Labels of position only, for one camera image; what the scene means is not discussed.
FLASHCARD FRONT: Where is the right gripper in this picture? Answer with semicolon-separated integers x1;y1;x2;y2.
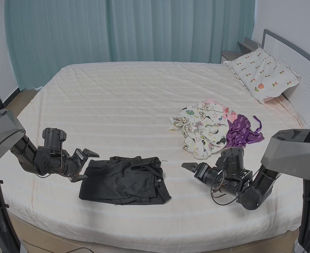
194;162;220;189

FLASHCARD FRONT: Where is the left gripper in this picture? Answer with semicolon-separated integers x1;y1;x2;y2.
61;148;100;184

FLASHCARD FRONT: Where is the black T-shirt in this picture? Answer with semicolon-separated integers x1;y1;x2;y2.
78;156;172;206

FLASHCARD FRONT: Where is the bed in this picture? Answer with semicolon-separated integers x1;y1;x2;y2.
0;28;310;247

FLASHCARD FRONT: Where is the white printed garment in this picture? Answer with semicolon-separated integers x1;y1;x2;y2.
169;102;230;160

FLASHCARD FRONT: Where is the purple garment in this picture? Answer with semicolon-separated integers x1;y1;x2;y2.
226;114;265;148

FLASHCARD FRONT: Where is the pink garment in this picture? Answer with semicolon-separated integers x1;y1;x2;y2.
205;97;238;123

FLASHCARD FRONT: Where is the white printed pillow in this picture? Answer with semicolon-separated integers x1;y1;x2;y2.
223;48;302;104

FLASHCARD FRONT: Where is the grey bedside table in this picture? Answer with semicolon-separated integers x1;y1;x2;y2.
222;37;261;63

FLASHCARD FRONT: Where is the blue-green curtain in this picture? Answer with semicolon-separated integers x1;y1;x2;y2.
5;0;257;90

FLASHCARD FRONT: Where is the black cable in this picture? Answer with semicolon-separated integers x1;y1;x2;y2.
210;183;238;206
22;240;95;253

